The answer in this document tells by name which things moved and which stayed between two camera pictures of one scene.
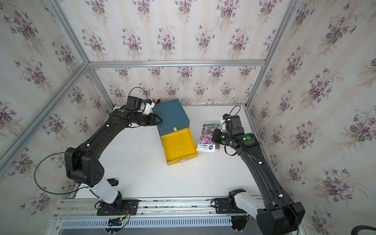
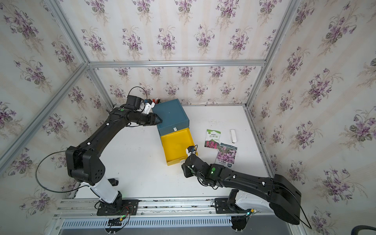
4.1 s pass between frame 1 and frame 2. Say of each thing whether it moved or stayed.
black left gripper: stayed
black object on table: stayed
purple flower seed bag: moved
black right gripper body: moved
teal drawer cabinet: stayed
